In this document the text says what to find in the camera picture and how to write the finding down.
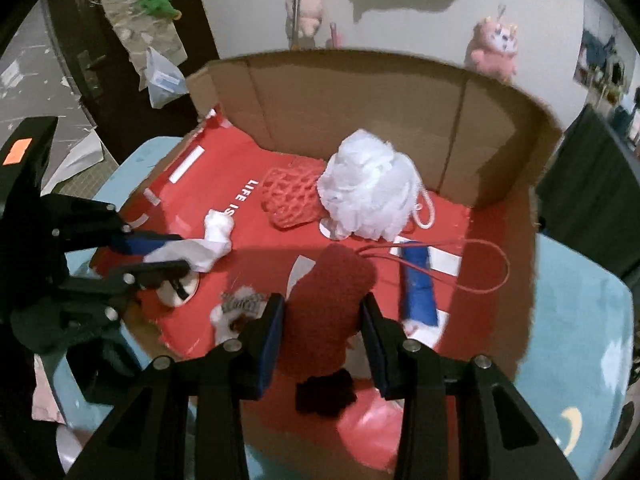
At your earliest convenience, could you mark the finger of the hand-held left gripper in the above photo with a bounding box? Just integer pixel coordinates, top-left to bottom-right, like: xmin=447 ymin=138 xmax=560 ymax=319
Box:
xmin=10 ymin=260 xmax=193 ymax=356
xmin=42 ymin=195 xmax=186 ymax=261

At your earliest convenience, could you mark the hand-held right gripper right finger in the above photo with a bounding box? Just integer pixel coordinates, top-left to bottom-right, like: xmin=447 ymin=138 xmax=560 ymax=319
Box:
xmin=360 ymin=292 xmax=581 ymax=480

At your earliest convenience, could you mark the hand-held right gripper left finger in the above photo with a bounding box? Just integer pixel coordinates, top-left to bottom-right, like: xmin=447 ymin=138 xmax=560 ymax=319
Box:
xmin=65 ymin=292 xmax=286 ymax=480

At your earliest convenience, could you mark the beige powder puff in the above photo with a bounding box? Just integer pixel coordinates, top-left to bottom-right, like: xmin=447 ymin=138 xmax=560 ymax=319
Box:
xmin=155 ymin=272 xmax=201 ymax=308

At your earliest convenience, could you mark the white fluffy rabbit plush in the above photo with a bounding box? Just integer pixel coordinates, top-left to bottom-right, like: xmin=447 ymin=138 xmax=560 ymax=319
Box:
xmin=210 ymin=286 xmax=268 ymax=348

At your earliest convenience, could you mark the red fuzzy pouch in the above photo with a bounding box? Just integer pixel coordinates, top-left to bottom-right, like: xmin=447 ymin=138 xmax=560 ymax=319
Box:
xmin=277 ymin=244 xmax=378 ymax=418

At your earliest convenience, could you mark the blue plush tube red cord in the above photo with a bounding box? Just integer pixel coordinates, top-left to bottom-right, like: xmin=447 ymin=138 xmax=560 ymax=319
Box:
xmin=357 ymin=239 xmax=511 ymax=348

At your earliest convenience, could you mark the coral mesh bath pouf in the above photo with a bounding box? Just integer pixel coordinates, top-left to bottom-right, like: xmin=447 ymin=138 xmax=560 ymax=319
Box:
xmin=261 ymin=157 xmax=331 ymax=231

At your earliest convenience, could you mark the white mesh bath pouf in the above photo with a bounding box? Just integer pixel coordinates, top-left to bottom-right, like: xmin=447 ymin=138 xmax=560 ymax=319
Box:
xmin=317 ymin=129 xmax=438 ymax=241

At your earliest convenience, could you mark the cardboard box with red lining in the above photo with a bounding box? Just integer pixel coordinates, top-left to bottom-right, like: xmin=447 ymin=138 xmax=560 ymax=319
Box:
xmin=90 ymin=49 xmax=566 ymax=473

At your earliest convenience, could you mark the white paper sheet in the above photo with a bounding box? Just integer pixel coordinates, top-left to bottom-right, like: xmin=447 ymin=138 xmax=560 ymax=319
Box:
xmin=42 ymin=127 xmax=106 ymax=196

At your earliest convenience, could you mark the pink bedsheet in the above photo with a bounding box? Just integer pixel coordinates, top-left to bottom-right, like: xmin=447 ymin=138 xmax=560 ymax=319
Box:
xmin=31 ymin=355 xmax=68 ymax=426

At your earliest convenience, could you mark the clear plastic bag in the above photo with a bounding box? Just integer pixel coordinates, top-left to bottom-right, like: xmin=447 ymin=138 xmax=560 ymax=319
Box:
xmin=145 ymin=46 xmax=190 ymax=110

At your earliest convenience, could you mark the dark wooden door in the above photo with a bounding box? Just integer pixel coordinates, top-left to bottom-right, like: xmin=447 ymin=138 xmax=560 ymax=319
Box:
xmin=40 ymin=0 xmax=221 ymax=141

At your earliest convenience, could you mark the clear hanging organizer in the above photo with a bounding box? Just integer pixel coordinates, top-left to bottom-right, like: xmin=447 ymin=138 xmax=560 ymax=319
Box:
xmin=85 ymin=0 xmax=188 ymax=81

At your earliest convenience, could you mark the dark desk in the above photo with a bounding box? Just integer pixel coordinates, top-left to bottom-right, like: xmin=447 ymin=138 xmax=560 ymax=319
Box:
xmin=535 ymin=105 xmax=640 ymax=281

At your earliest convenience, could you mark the white pole with orange cap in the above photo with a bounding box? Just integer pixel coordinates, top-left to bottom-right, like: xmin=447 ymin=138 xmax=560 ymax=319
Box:
xmin=289 ymin=0 xmax=306 ymax=51

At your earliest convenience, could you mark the pink pig plush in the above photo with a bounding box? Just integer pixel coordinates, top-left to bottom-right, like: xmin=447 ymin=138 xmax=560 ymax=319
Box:
xmin=287 ymin=0 xmax=326 ymax=38

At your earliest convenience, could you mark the pink monster plush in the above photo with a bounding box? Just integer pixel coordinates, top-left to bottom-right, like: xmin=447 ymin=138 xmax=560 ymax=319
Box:
xmin=465 ymin=5 xmax=520 ymax=83

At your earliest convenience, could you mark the metal door handle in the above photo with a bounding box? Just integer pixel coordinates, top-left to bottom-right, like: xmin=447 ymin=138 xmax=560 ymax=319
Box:
xmin=77 ymin=50 xmax=106 ymax=96

